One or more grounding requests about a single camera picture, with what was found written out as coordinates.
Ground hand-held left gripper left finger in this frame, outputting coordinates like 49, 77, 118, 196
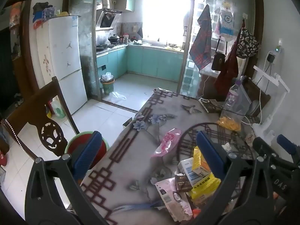
25, 131, 113, 225

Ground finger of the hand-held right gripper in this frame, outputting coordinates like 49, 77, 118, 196
277, 134, 299, 168
253, 136, 279, 169

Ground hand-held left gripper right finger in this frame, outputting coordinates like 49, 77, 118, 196
187, 131, 276, 225

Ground green red plastic bin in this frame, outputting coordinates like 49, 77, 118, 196
64, 131, 109, 171

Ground black shoulder bag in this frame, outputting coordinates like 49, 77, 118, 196
211, 52, 226, 71

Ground green kitchen trash can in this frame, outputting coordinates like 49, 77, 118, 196
100, 72, 116, 95

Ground yellow carton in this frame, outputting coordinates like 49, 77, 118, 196
192, 146, 211, 175

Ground crumpled patterned wrapper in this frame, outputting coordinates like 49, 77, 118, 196
244, 131, 257, 146

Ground white desk lamp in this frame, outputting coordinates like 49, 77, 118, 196
252, 65, 291, 146

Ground white blue carton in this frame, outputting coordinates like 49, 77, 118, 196
178, 157, 211, 186

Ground orange snack bag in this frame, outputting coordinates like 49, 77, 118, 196
217, 116, 242, 132

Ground yellow snack packet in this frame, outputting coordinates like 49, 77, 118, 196
189, 172, 222, 204

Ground brown snack packet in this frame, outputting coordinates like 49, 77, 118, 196
175, 173, 194, 193

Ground pink plastic bag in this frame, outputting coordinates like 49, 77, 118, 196
150, 128, 182, 158

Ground dark notebook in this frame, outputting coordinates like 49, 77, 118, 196
199, 98, 223, 113

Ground green detergent bottle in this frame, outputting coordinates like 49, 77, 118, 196
51, 97, 65, 119

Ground clear bag with yellow contents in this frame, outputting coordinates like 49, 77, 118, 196
224, 84, 252, 122

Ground clear bottle purple cap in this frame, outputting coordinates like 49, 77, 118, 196
221, 80, 245, 120

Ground white pink packet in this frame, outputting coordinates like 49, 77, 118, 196
155, 178, 194, 223

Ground floral tablecloth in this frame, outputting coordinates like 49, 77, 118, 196
80, 87, 265, 225

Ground clear plastic bag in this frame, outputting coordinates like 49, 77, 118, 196
111, 91, 127, 101

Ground wooden chair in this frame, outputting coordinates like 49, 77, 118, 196
1, 76, 81, 162

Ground blue plastic strip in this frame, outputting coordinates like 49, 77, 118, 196
112, 202, 164, 212

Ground dark red hanging cloth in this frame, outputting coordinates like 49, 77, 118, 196
214, 21, 245, 96

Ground white refrigerator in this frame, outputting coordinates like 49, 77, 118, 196
36, 15, 88, 115

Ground black patterned tote bag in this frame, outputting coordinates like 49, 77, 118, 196
235, 28, 261, 59

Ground plaid hanging cloth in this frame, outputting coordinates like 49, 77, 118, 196
189, 4, 212, 71

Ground teal kitchen cabinets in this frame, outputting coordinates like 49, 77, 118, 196
96, 44, 184, 81

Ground range hood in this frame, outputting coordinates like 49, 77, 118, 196
96, 0, 123, 30

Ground blue red box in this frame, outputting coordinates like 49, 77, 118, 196
33, 14, 46, 30

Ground dark cloth bundle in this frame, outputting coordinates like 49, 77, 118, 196
33, 2, 53, 14

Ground white cable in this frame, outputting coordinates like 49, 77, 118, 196
241, 52, 272, 125

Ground white bead chain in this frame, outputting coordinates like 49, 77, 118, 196
4, 119, 35, 162

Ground cartoon wall hanging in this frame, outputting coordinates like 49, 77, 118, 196
214, 0, 236, 38

